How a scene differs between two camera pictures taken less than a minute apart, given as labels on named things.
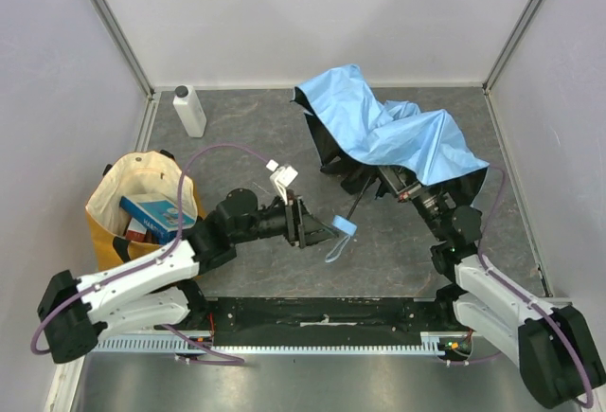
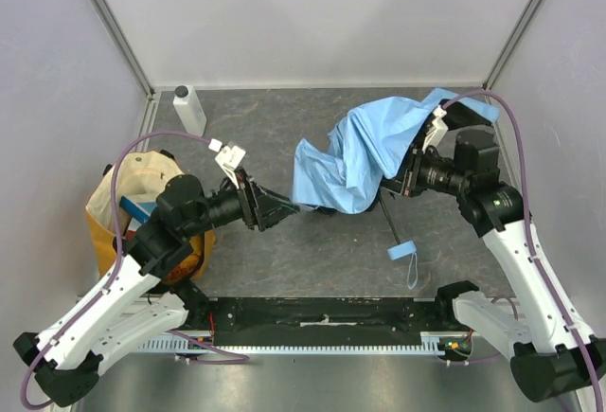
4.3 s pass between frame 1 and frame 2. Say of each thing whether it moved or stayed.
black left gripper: moved
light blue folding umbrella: moved
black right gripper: moved
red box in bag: stayed
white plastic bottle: stayed
